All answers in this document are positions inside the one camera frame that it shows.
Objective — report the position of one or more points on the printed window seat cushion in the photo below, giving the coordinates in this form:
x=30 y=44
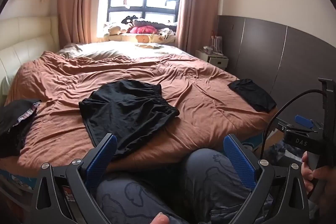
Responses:
x=141 y=38

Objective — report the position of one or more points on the white duvet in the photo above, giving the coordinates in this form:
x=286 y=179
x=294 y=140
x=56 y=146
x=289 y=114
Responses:
x=110 y=49

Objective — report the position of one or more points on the cream padded headboard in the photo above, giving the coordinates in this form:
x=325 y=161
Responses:
x=23 y=37

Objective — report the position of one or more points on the person's left hand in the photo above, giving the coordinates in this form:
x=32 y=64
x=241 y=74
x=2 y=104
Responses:
x=160 y=219

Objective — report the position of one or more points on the person's patterned trouser legs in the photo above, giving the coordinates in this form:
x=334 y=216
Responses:
x=204 y=187

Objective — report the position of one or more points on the black plush toy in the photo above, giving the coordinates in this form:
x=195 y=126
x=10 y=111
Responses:
x=129 y=20

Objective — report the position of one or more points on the white nightstand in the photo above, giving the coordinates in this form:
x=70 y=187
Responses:
x=212 y=58

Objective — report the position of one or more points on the person's right hand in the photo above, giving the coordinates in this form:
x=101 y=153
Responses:
x=308 y=174

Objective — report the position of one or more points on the red and white boxes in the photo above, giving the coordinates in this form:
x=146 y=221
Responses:
x=216 y=44

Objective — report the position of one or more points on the white plush toy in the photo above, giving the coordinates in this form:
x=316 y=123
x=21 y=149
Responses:
x=115 y=29

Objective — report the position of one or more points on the folded black garment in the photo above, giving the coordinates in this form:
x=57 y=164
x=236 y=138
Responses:
x=252 y=94

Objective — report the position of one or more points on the brown blanket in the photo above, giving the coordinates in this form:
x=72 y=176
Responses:
x=65 y=77

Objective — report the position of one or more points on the pile of dark clothes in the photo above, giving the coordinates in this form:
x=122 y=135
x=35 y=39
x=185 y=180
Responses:
x=13 y=124

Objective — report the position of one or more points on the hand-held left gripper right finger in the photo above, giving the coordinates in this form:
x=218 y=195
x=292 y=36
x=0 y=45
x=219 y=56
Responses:
x=240 y=163

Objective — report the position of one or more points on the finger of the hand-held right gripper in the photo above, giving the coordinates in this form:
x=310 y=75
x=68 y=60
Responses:
x=303 y=121

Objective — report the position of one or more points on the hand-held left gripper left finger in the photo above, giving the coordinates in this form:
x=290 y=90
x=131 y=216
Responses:
x=102 y=158

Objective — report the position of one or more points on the red plush toy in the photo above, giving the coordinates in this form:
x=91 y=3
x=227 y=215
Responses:
x=144 y=29

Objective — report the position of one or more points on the black pants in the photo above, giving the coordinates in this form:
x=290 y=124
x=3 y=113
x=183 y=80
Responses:
x=126 y=113

